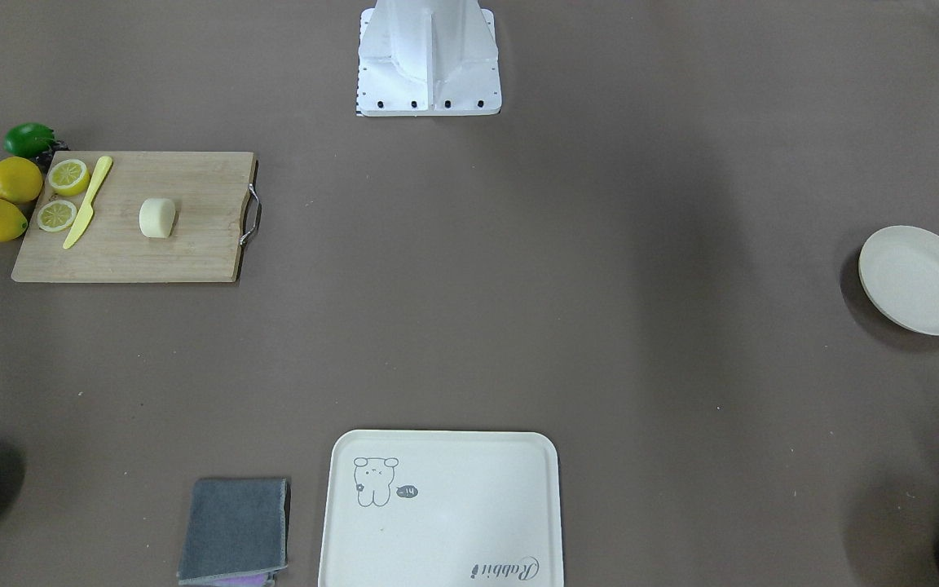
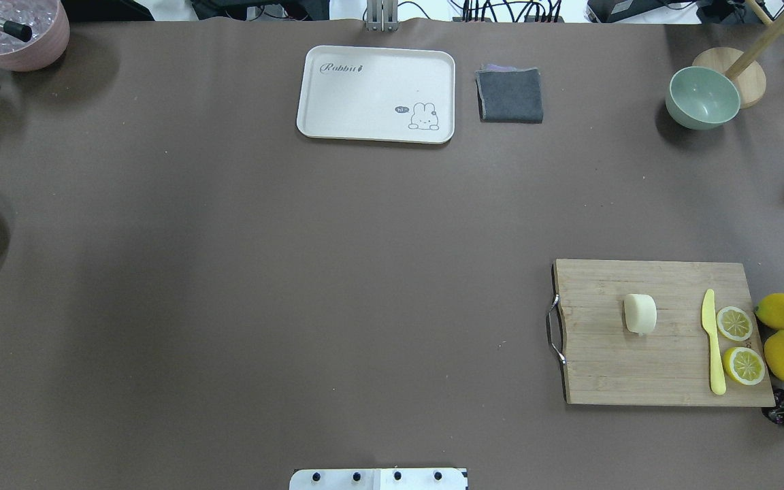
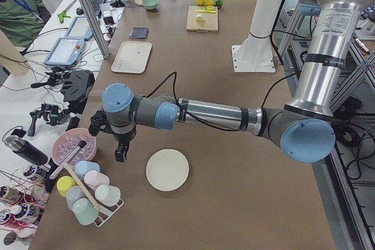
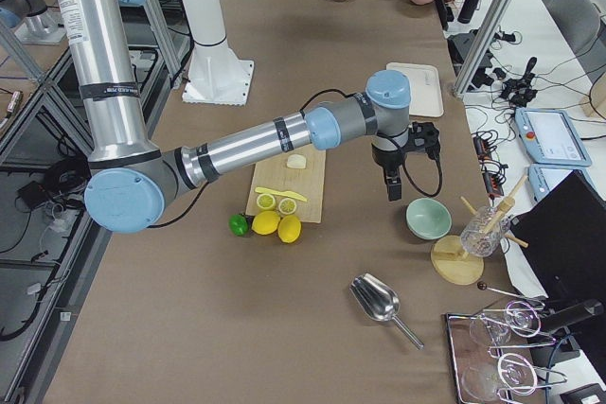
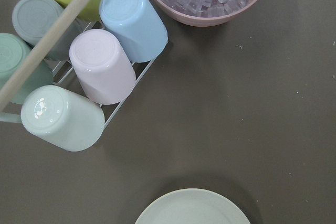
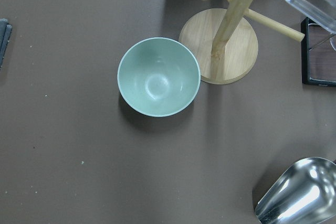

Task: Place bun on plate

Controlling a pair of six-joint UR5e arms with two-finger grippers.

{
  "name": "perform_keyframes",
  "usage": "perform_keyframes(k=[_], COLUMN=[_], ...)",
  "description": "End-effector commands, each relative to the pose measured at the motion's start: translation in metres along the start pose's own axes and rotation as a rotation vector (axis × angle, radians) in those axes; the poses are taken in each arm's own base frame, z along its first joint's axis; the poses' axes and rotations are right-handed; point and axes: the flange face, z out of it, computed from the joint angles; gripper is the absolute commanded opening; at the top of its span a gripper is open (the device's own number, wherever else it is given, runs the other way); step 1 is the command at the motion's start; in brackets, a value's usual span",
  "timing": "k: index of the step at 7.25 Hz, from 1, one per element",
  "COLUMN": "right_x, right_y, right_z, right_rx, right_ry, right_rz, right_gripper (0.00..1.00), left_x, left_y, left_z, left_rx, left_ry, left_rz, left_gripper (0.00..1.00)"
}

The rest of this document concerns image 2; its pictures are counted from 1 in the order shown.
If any pink bowl of ice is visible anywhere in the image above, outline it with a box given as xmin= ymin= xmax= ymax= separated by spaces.
xmin=0 ymin=1 xmax=69 ymax=72

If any upper lemon half slice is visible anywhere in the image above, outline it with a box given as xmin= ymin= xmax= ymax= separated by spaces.
xmin=716 ymin=306 xmax=755 ymax=342

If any mint green bowl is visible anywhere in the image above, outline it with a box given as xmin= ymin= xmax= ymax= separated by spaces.
xmin=665 ymin=66 xmax=742 ymax=131

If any grey folded cloth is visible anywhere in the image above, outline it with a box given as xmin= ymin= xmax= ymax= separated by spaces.
xmin=475 ymin=64 xmax=544 ymax=124

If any dark grape bunch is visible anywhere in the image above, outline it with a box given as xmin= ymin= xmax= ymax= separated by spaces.
xmin=762 ymin=387 xmax=784 ymax=425

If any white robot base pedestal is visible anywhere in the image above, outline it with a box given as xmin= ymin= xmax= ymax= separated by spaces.
xmin=289 ymin=467 xmax=469 ymax=489

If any white steamed bun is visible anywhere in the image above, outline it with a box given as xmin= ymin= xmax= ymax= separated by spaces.
xmin=623 ymin=293 xmax=657 ymax=336

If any wooden cup tree stand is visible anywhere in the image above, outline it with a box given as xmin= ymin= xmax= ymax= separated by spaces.
xmin=693 ymin=1 xmax=784 ymax=109

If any cream rabbit print tray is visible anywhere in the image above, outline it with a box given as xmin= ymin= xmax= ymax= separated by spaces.
xmin=296 ymin=46 xmax=455 ymax=144

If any lemon half slice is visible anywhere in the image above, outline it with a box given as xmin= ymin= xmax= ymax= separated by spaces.
xmin=716 ymin=306 xmax=755 ymax=342
xmin=721 ymin=346 xmax=766 ymax=387

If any aluminium frame post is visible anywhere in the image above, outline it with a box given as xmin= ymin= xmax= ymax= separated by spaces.
xmin=364 ymin=0 xmax=400 ymax=32

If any yellow plastic knife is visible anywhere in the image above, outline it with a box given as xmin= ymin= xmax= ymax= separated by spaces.
xmin=700 ymin=289 xmax=727 ymax=396

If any lower lemon half slice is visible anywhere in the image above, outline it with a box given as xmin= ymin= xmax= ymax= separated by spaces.
xmin=721 ymin=346 xmax=766 ymax=387

